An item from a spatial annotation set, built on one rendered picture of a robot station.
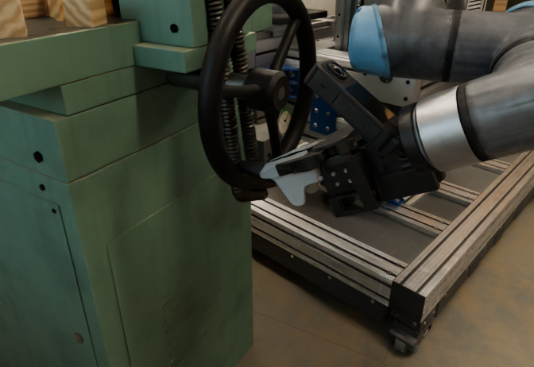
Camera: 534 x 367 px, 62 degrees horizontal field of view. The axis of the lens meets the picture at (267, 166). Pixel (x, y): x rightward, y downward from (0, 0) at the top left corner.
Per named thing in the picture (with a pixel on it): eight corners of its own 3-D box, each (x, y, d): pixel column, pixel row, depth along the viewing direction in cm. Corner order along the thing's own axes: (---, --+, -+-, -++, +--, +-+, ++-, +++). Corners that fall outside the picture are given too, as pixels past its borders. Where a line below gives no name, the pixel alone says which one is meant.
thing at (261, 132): (265, 175, 99) (265, 141, 95) (220, 162, 104) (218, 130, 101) (284, 160, 105) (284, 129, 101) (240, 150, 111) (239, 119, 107)
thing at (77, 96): (67, 116, 57) (60, 86, 55) (-24, 91, 66) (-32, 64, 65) (243, 56, 87) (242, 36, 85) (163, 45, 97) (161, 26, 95)
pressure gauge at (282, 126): (278, 147, 95) (278, 111, 91) (262, 144, 97) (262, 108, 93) (292, 137, 100) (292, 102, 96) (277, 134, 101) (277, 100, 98)
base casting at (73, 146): (65, 186, 59) (50, 121, 55) (-128, 111, 85) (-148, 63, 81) (250, 98, 93) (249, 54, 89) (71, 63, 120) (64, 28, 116)
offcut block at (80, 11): (82, 22, 61) (77, -5, 60) (107, 22, 61) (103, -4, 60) (66, 27, 58) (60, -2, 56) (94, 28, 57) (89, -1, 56)
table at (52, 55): (41, 122, 43) (27, 60, 41) (-104, 79, 58) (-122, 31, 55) (313, 31, 90) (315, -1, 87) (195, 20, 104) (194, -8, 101)
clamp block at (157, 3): (191, 49, 60) (186, -24, 56) (121, 40, 66) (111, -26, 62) (251, 32, 71) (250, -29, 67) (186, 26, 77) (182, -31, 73)
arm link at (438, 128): (449, 95, 38) (466, 75, 44) (399, 113, 41) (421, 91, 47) (480, 175, 39) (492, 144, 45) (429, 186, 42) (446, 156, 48)
